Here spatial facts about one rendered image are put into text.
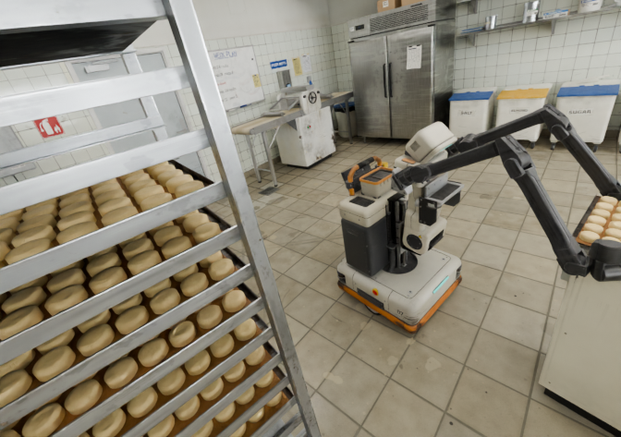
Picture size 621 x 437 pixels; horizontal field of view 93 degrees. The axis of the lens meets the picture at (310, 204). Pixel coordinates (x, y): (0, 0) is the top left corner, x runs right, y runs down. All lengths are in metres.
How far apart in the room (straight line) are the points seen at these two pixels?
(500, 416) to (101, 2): 2.01
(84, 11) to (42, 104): 0.12
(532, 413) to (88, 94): 2.03
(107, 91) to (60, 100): 0.05
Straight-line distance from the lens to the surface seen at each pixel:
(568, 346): 1.75
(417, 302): 1.95
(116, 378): 0.68
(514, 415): 1.98
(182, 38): 0.47
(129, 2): 0.49
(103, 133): 0.89
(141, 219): 0.50
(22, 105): 0.47
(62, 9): 0.48
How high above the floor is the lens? 1.68
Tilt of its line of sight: 27 degrees down
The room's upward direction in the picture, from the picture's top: 11 degrees counter-clockwise
